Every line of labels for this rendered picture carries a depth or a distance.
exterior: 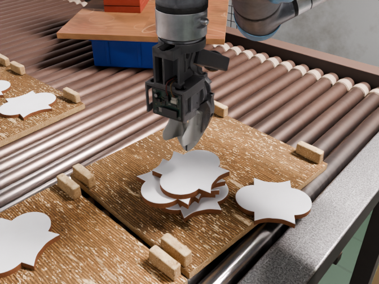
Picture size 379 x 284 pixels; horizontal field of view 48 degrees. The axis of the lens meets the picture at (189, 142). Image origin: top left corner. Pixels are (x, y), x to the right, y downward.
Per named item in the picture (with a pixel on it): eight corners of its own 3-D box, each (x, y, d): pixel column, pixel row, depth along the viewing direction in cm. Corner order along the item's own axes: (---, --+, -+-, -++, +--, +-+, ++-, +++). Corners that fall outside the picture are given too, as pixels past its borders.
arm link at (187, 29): (173, -4, 65) (221, 5, 61) (174, 26, 67) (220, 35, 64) (144, 9, 60) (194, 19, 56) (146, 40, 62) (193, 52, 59)
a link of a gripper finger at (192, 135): (172, 163, 72) (171, 116, 67) (190, 146, 77) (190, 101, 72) (188, 169, 71) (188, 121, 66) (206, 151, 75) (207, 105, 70)
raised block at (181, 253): (193, 262, 68) (193, 251, 67) (184, 269, 67) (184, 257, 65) (168, 242, 72) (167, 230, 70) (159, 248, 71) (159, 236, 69)
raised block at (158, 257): (182, 275, 66) (182, 263, 64) (173, 282, 65) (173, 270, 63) (156, 254, 69) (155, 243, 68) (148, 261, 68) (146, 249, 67)
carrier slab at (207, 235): (326, 169, 91) (327, 163, 90) (189, 280, 67) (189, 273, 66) (207, 111, 112) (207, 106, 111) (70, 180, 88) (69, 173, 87)
